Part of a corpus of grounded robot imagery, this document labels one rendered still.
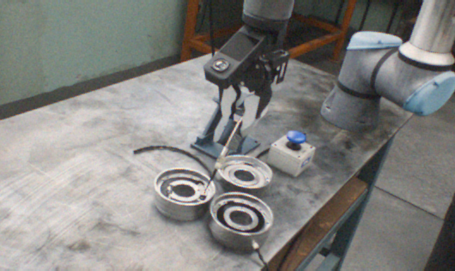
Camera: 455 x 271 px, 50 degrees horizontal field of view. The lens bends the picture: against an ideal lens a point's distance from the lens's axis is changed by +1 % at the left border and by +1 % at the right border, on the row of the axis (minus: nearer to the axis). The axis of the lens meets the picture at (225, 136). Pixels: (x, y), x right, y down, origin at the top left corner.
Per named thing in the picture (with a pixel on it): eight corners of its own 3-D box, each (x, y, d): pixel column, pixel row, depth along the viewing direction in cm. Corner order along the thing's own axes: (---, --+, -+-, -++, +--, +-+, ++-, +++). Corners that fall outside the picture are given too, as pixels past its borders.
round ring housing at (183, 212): (178, 232, 78) (182, 213, 76) (139, 198, 84) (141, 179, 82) (223, 208, 85) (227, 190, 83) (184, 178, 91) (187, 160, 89)
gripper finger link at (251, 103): (269, 134, 86) (277, 86, 82) (252, 145, 82) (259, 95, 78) (255, 128, 88) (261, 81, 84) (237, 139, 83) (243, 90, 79)
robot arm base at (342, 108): (334, 99, 136) (345, 67, 131) (385, 121, 130) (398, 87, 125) (311, 115, 125) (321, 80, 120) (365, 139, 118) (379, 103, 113)
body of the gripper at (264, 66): (283, 85, 83) (301, 17, 77) (258, 99, 77) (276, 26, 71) (246, 69, 87) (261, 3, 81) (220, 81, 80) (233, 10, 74)
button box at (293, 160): (295, 177, 98) (301, 158, 95) (265, 162, 101) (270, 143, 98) (312, 163, 104) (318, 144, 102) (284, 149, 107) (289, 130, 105)
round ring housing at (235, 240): (197, 215, 82) (201, 196, 80) (251, 207, 87) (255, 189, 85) (221, 259, 75) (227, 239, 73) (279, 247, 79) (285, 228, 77)
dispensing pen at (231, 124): (192, 186, 82) (238, 99, 82) (203, 189, 86) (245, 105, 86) (203, 192, 81) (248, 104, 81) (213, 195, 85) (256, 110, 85)
